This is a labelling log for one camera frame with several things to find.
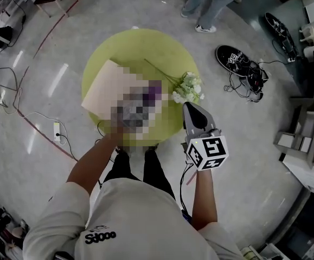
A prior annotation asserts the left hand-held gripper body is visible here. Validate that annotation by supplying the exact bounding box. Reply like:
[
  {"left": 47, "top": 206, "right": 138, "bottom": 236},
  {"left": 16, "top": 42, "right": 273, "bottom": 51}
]
[{"left": 115, "top": 92, "right": 152, "bottom": 130}]

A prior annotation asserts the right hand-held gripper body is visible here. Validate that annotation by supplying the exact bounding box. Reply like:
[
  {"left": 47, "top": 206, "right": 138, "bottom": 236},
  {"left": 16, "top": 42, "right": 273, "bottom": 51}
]
[{"left": 181, "top": 101, "right": 229, "bottom": 171}]

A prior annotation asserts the purple knitted cloth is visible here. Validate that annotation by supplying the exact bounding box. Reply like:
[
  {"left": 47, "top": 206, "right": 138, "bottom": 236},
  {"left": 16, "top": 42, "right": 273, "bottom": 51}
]
[{"left": 142, "top": 80, "right": 163, "bottom": 102}]

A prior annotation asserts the beige rectangular board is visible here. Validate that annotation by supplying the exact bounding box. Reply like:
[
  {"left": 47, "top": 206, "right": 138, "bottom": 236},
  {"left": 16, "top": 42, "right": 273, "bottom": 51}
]
[{"left": 80, "top": 59, "right": 171, "bottom": 124}]

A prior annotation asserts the person's left forearm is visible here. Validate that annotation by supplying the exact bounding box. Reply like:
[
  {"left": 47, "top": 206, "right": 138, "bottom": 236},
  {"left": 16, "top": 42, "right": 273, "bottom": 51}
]
[{"left": 66, "top": 128, "right": 125, "bottom": 200}]

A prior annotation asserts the person's right forearm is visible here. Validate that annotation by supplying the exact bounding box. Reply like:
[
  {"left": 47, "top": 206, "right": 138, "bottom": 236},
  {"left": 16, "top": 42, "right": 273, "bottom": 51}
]
[{"left": 191, "top": 168, "right": 219, "bottom": 230}]

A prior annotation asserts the person's left shoe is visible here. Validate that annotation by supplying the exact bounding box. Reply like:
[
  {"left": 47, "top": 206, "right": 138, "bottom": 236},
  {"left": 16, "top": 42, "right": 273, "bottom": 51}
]
[{"left": 115, "top": 146, "right": 131, "bottom": 157}]

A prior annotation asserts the person's right leg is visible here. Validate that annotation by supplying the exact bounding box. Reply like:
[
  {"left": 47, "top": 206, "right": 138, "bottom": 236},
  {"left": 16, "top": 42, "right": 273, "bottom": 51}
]
[{"left": 142, "top": 148, "right": 177, "bottom": 200}]

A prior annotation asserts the person's leg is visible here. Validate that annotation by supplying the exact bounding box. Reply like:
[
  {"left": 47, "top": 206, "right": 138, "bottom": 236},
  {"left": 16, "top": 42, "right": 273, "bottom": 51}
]
[
  {"left": 102, "top": 150, "right": 142, "bottom": 184},
  {"left": 142, "top": 148, "right": 177, "bottom": 200}
]

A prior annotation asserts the person's left leg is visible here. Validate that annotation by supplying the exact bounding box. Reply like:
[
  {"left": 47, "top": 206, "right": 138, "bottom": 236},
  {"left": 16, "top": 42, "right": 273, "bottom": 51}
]
[{"left": 102, "top": 150, "right": 142, "bottom": 184}]

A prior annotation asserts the white artificial flower bouquet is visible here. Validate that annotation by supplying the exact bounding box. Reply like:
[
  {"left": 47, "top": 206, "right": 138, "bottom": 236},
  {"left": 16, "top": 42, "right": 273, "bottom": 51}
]
[{"left": 144, "top": 58, "right": 206, "bottom": 105}]

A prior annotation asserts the white power strip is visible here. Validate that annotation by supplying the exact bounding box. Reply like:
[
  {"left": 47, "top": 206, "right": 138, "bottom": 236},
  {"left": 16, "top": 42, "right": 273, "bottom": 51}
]
[{"left": 53, "top": 121, "right": 61, "bottom": 142}]

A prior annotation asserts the white box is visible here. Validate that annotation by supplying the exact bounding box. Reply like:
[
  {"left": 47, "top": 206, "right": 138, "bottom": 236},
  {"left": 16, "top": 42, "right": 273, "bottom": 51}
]
[
  {"left": 277, "top": 133, "right": 296, "bottom": 149},
  {"left": 298, "top": 136, "right": 312, "bottom": 153}
]

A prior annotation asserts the black oval board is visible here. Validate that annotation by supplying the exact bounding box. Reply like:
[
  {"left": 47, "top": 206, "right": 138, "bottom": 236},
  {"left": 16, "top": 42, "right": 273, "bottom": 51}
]
[
  {"left": 264, "top": 12, "right": 299, "bottom": 60},
  {"left": 215, "top": 45, "right": 264, "bottom": 79}
]

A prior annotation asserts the person's white t-shirt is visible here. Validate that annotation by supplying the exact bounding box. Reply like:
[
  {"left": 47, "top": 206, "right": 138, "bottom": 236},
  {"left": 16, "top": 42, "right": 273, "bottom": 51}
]
[{"left": 22, "top": 177, "right": 245, "bottom": 260}]

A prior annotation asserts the white cabinet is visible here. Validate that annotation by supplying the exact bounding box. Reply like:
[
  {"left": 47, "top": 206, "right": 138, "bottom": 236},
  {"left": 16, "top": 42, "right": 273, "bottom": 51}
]
[{"left": 282, "top": 153, "right": 314, "bottom": 198}]

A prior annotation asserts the grey shelf unit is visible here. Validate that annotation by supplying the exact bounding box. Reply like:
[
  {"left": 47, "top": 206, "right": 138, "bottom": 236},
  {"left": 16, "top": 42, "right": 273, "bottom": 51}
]
[{"left": 274, "top": 96, "right": 314, "bottom": 168}]

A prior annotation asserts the black bag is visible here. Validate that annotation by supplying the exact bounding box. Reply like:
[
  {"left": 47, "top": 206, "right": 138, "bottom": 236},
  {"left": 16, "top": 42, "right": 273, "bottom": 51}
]
[{"left": 0, "top": 25, "right": 14, "bottom": 51}]

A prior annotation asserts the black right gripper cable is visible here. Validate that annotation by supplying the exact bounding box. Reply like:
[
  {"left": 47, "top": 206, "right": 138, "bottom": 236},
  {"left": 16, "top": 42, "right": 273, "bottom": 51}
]
[{"left": 179, "top": 155, "right": 198, "bottom": 219}]

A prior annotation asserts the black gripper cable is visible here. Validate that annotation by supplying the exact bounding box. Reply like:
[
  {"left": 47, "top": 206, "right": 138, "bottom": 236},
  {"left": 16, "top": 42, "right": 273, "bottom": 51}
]
[
  {"left": 95, "top": 120, "right": 120, "bottom": 191},
  {"left": 179, "top": 155, "right": 198, "bottom": 219}
]

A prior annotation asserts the black plugged cable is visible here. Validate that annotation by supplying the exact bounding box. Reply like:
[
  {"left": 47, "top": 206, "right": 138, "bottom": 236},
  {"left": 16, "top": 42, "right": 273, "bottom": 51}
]
[{"left": 57, "top": 133, "right": 79, "bottom": 163}]

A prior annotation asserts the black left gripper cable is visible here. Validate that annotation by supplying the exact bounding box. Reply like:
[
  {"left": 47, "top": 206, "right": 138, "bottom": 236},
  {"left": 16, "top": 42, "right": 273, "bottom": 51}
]
[{"left": 95, "top": 120, "right": 120, "bottom": 191}]

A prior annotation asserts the white power strip cable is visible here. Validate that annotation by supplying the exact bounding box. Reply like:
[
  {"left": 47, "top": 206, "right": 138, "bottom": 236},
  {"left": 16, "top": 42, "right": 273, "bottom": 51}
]
[{"left": 12, "top": 87, "right": 66, "bottom": 125}]

